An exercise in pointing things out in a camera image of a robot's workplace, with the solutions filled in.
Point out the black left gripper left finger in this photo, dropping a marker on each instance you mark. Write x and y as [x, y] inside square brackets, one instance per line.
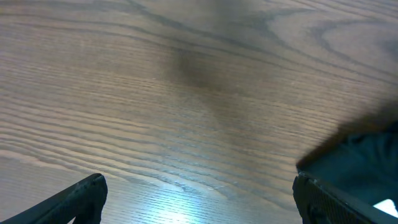
[80, 203]

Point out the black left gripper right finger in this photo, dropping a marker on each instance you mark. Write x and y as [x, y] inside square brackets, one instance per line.
[321, 203]

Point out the black shorts garment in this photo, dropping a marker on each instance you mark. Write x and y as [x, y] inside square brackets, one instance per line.
[362, 165]

